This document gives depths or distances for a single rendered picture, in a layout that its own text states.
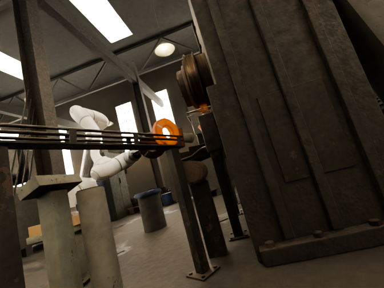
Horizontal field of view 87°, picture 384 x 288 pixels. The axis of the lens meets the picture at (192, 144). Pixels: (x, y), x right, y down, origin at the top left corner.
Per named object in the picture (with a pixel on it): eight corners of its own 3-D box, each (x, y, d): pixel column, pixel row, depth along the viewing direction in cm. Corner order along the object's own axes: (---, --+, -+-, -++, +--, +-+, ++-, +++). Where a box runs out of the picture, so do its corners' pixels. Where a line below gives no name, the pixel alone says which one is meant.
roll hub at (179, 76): (196, 109, 169) (187, 79, 174) (189, 98, 142) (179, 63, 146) (190, 111, 170) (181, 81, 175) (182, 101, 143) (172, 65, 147)
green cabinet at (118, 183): (99, 224, 434) (86, 157, 458) (116, 217, 502) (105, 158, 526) (119, 219, 427) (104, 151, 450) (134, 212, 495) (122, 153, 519)
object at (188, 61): (212, 119, 176) (198, 70, 183) (205, 102, 130) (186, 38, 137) (205, 121, 177) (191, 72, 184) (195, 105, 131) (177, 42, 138)
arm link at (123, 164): (140, 161, 140) (124, 170, 130) (130, 167, 150) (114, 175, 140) (132, 147, 139) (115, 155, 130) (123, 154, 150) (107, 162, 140)
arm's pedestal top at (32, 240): (26, 245, 130) (26, 238, 131) (62, 231, 161) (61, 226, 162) (73, 232, 129) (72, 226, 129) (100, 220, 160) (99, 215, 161)
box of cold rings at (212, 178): (226, 189, 454) (216, 155, 467) (227, 193, 373) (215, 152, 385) (182, 200, 463) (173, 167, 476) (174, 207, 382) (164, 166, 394)
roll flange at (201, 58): (223, 115, 174) (208, 66, 181) (220, 97, 128) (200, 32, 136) (212, 119, 176) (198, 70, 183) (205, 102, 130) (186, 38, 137)
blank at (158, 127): (176, 151, 106) (172, 152, 108) (182, 127, 114) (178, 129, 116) (151, 136, 98) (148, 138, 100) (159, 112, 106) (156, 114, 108)
